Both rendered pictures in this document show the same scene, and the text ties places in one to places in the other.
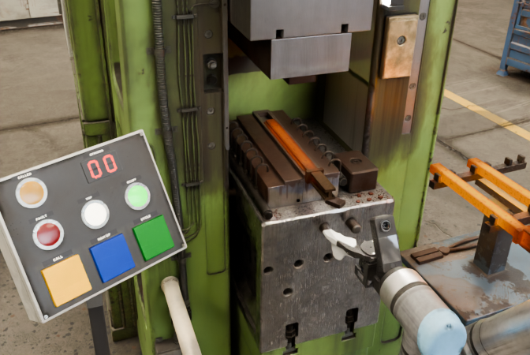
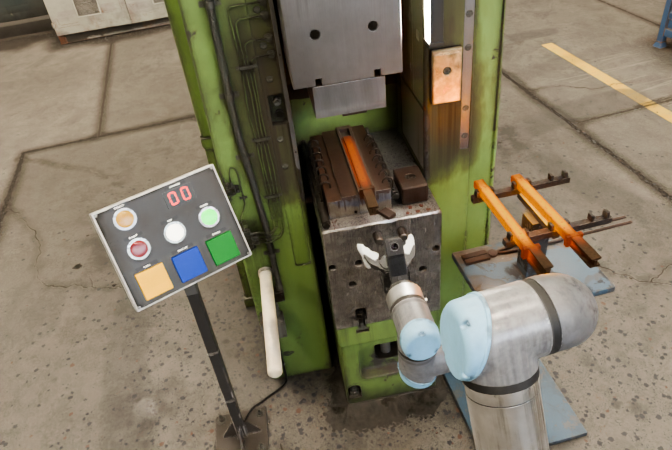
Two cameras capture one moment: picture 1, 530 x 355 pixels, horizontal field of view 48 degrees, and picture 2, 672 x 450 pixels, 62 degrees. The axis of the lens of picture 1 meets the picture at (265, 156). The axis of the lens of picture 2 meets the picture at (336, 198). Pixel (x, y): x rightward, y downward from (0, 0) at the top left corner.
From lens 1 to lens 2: 46 cm
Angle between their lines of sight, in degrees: 14
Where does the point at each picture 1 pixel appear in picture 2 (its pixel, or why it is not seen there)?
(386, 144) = (445, 158)
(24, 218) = (120, 238)
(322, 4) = (353, 55)
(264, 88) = not seen: hidden behind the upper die
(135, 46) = (209, 94)
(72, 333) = (216, 299)
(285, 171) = (344, 187)
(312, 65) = (352, 104)
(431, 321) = (409, 328)
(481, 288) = not seen: hidden behind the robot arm
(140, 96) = (220, 131)
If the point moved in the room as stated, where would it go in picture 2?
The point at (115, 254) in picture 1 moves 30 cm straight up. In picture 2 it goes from (191, 262) to (160, 169)
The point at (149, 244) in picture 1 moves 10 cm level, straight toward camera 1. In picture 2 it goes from (219, 254) to (214, 279)
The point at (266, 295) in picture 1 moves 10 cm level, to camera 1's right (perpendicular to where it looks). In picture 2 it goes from (333, 286) to (363, 288)
